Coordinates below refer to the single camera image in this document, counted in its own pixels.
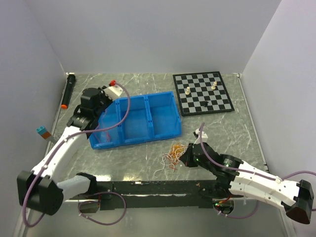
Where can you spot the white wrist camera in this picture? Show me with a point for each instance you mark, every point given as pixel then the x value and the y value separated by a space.
pixel 112 91
pixel 201 136

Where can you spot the cream chess piece left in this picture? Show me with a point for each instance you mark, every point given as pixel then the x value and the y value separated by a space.
pixel 188 91

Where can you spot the cream chess piece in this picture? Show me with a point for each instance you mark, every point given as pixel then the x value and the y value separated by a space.
pixel 188 91
pixel 213 87

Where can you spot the cream chess piece right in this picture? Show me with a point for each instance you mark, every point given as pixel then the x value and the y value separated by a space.
pixel 213 87

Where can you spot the black grey chessboard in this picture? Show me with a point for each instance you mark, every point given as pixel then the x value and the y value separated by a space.
pixel 200 84

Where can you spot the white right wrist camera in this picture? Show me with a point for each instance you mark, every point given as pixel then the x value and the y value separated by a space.
pixel 201 136

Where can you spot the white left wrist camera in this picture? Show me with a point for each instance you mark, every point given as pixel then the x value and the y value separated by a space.
pixel 112 91

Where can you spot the toy brick tower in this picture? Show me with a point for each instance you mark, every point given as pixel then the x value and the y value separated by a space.
pixel 45 134

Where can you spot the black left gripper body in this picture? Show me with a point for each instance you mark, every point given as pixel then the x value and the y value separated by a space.
pixel 105 102

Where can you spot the black marker orange cap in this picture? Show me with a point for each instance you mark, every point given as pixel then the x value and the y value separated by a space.
pixel 71 81

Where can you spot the blue right plastic bin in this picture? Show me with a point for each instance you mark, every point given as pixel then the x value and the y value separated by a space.
pixel 164 118

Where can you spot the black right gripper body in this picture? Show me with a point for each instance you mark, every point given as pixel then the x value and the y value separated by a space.
pixel 191 160

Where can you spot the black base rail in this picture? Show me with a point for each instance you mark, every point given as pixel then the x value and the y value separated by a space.
pixel 178 193

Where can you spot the black chess piece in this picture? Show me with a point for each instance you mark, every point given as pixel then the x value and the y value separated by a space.
pixel 204 103

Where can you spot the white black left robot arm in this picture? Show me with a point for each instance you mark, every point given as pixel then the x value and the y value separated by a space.
pixel 40 188

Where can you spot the blue middle plastic bin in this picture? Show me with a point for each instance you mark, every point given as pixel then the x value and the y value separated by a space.
pixel 136 127

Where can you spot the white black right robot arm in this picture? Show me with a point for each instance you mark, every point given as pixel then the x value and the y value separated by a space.
pixel 238 178

